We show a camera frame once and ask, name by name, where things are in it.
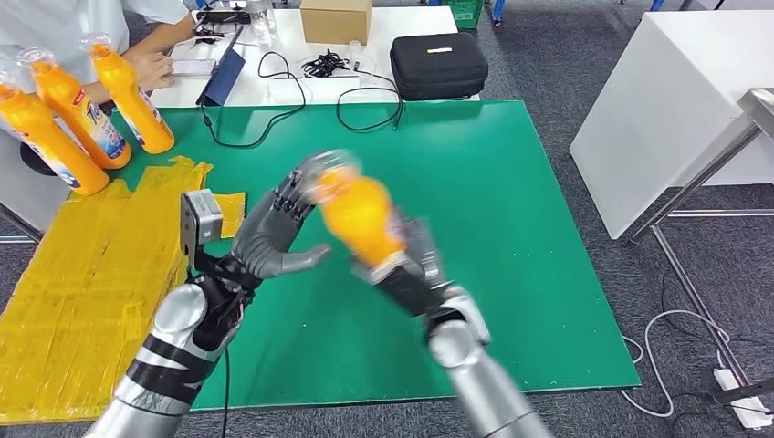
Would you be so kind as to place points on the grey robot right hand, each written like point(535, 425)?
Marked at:
point(426, 254)

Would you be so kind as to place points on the orange detergent bottle clear cap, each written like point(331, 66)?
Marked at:
point(133, 103)
point(363, 224)
point(48, 145)
point(84, 121)

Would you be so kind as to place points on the black round stool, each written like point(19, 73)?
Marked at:
point(36, 160)

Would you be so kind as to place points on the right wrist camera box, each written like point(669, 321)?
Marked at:
point(393, 281)

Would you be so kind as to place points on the yellow tape patch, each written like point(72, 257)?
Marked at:
point(72, 302)

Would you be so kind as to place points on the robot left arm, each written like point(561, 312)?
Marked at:
point(175, 350)

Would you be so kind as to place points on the dark blue tablet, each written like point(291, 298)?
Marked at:
point(222, 75)

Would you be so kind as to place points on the white table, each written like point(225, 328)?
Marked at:
point(405, 18)
point(665, 121)

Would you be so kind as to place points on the green plastic crate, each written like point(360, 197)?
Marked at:
point(464, 13)

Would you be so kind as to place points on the white power strip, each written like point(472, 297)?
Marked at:
point(744, 405)

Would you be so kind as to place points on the brown cardboard box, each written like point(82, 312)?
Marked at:
point(335, 23)

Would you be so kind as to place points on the person's right forearm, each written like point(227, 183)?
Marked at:
point(100, 93)

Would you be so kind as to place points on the black zip case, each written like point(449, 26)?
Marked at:
point(438, 66)

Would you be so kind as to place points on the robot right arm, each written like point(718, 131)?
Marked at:
point(477, 375)

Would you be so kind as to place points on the person's left forearm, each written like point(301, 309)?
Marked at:
point(166, 33)

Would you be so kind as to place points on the person's right hand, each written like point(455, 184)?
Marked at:
point(151, 69)

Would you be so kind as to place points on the small clear cup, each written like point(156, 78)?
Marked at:
point(355, 51)

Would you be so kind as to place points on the silver metal stand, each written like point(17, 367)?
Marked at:
point(707, 175)

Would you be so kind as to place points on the person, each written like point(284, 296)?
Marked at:
point(48, 24)

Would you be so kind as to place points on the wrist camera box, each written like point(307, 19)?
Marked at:
point(393, 281)
point(202, 220)

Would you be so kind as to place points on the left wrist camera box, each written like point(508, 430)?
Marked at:
point(202, 220)

